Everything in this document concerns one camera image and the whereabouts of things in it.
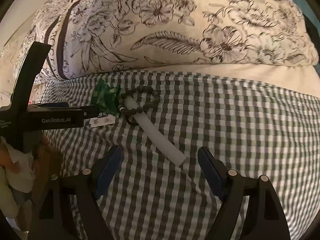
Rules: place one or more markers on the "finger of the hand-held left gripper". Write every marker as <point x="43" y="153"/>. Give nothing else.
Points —
<point x="91" y="112"/>

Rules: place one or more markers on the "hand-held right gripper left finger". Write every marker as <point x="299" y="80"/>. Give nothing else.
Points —
<point x="110" y="170"/>

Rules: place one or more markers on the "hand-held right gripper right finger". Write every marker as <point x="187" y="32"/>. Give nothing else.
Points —
<point x="212" y="172"/>

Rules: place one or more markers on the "small white label card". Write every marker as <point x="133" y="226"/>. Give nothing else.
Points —
<point x="100" y="121"/>

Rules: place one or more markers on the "white stick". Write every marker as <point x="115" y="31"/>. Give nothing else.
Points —
<point x="160" y="137"/>

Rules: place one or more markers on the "person's left forearm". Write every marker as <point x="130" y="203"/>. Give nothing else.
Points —
<point x="17" y="170"/>

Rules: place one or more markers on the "green crinkled packet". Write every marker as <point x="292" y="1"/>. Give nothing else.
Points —
<point x="105" y="100"/>

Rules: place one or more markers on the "grey checked blanket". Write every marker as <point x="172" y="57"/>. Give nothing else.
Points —
<point x="250" y="142"/>

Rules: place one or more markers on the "floral white duvet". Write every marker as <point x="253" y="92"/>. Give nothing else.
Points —
<point x="175" y="17"/>

